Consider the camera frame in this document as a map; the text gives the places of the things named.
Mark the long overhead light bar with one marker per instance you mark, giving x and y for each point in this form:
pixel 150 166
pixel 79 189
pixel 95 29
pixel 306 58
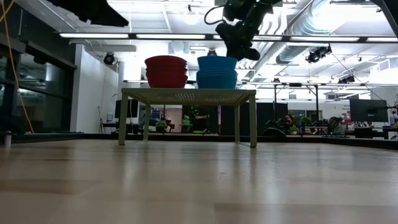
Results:
pixel 99 35

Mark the black office chair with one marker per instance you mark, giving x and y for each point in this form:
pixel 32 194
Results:
pixel 273 132

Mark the black computer monitor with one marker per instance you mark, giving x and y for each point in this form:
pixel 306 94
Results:
pixel 126 109
pixel 368 110

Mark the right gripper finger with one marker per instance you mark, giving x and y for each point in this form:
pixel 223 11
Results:
pixel 225 31
pixel 245 46

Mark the green perforated metal shelf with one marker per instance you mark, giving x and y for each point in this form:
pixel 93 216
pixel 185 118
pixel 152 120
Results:
pixel 186 96

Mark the black partition panel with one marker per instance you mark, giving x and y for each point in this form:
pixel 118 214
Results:
pixel 270 113

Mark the small green desk plant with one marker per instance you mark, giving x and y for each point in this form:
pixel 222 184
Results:
pixel 161 125
pixel 293 129
pixel 306 120

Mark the black metal frame stand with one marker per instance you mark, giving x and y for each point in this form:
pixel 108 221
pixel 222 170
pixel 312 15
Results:
pixel 295 84

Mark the white cup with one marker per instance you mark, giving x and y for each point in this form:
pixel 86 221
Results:
pixel 7 139

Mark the person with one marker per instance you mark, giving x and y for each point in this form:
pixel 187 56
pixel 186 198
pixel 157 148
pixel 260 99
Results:
pixel 335 126
pixel 289 120
pixel 200 118

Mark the black aluminium rig frame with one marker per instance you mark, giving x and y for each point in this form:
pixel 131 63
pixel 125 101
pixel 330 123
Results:
pixel 93 136

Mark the black round ceiling device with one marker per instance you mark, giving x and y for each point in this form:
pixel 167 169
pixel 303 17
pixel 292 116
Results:
pixel 212 52
pixel 109 58

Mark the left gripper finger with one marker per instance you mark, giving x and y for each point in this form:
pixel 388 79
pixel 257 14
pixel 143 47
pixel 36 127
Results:
pixel 102 15

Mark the black ceiling spotlight cluster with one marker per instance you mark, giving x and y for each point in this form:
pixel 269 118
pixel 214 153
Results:
pixel 346 79
pixel 318 53

